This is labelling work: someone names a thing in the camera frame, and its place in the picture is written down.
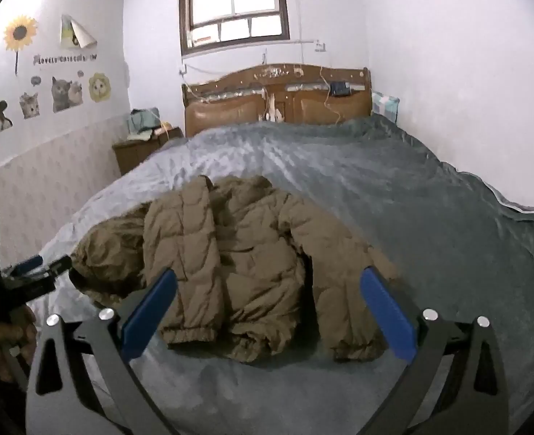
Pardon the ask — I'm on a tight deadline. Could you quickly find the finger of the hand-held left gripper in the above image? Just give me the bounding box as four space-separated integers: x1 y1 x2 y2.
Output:
41 255 74 282
7 255 45 278

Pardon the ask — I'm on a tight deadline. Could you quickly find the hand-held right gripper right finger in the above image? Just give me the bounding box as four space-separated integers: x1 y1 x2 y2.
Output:
359 266 510 435

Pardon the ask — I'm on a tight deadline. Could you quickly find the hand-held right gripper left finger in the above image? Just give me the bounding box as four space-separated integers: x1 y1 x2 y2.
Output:
25 268 179 435

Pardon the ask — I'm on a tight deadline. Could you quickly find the brown puffer jacket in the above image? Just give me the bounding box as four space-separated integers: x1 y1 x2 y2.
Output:
70 174 401 363

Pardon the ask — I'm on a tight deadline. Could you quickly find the pile of green clothes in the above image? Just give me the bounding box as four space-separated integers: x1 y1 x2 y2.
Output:
128 108 161 142

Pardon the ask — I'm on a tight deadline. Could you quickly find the wooden nightstand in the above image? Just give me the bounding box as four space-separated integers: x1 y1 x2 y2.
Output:
112 128 184 177

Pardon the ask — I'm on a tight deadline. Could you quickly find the grey plush blanket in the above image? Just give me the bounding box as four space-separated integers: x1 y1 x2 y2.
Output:
27 115 534 435

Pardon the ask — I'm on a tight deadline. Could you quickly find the white bed sheet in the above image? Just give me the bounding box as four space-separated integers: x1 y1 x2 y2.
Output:
493 188 534 215

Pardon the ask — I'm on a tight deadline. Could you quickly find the yellow flower cat sticker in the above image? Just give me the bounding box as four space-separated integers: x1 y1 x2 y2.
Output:
88 72 112 103

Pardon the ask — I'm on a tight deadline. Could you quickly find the checkered pillow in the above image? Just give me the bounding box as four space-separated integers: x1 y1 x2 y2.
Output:
370 92 401 123

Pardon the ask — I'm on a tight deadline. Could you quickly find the wooden bed headboard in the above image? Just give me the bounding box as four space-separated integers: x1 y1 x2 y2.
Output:
182 63 373 137

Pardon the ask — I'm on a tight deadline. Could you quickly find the brown framed window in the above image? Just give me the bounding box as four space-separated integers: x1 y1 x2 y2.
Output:
178 0 291 57

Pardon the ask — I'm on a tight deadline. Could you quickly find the small kitten wall sticker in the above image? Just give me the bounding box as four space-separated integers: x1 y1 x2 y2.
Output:
19 92 40 120

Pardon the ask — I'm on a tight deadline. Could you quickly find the grey cats wall sticker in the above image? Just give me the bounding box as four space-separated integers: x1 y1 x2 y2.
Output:
51 76 84 113

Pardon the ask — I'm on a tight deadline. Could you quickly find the lettering wall sticker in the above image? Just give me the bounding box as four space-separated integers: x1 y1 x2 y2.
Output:
32 53 99 65

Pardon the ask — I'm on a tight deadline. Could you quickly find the sunflower wall sticker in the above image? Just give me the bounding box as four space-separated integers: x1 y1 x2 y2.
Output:
3 15 38 77

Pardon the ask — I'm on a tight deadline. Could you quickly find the orange hanging cable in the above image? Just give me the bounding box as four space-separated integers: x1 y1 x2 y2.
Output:
319 66 342 125

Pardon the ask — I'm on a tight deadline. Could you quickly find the curled wall poster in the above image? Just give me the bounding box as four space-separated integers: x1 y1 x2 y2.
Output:
60 13 98 50

